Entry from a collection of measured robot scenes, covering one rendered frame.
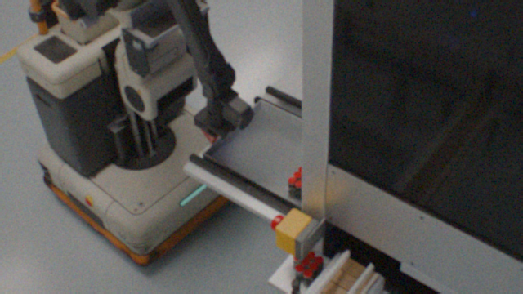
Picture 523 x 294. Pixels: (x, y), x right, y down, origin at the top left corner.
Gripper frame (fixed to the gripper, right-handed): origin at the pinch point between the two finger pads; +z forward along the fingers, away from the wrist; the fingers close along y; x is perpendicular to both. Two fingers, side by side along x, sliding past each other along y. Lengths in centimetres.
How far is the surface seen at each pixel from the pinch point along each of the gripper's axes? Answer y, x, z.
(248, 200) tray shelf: 18.9, -8.9, -0.1
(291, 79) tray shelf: 0.9, 36.1, 2.6
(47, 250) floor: -61, -20, 105
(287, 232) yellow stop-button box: 36.8, -20.8, -18.6
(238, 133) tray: 2.1, 8.6, 2.6
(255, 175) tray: 15.3, -1.1, 0.3
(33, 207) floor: -84, -8, 109
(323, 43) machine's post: 30, -13, -66
